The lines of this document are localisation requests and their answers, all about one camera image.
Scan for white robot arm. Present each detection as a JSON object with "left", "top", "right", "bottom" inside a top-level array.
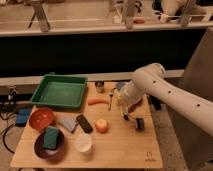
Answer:
[{"left": 118, "top": 63, "right": 213, "bottom": 136}]

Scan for blue plastic cup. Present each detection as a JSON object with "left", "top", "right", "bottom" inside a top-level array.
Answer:
[{"left": 116, "top": 82, "right": 126, "bottom": 91}]

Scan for white translucent cup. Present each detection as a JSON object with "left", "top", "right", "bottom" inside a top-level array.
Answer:
[{"left": 74, "top": 133, "right": 92, "bottom": 154}]

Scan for metal fork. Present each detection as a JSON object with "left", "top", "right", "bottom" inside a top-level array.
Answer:
[{"left": 108, "top": 92, "right": 114, "bottom": 111}]

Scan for orange carrot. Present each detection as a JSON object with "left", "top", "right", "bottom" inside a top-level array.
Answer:
[{"left": 87, "top": 99, "right": 109, "bottom": 105}]

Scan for brown pine cone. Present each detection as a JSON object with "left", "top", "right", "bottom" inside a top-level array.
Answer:
[{"left": 128, "top": 99, "right": 143, "bottom": 113}]

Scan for orange apple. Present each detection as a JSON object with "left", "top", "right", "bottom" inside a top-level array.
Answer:
[{"left": 95, "top": 119, "right": 108, "bottom": 133}]

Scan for black dish brush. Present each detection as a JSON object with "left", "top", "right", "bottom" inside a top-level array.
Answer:
[{"left": 132, "top": 117, "right": 145, "bottom": 131}]

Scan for green plastic tray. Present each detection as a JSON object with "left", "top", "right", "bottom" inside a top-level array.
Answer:
[{"left": 31, "top": 74, "right": 87, "bottom": 110}]

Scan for green sponge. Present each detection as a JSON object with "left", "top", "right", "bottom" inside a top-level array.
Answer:
[{"left": 43, "top": 126, "right": 59, "bottom": 150}]

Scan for red bowl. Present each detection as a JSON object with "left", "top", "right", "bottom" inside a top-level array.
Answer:
[{"left": 29, "top": 107, "right": 55, "bottom": 131}]

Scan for purple plate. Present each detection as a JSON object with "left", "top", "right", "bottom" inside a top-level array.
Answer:
[{"left": 34, "top": 130, "right": 65, "bottom": 160}]

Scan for blue box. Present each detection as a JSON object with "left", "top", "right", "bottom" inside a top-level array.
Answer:
[{"left": 15, "top": 108, "right": 32, "bottom": 127}]

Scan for black handled knife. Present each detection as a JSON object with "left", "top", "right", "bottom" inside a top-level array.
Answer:
[{"left": 123, "top": 113, "right": 129, "bottom": 121}]

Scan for black cables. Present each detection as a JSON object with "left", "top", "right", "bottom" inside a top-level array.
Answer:
[{"left": 0, "top": 99, "right": 18, "bottom": 154}]

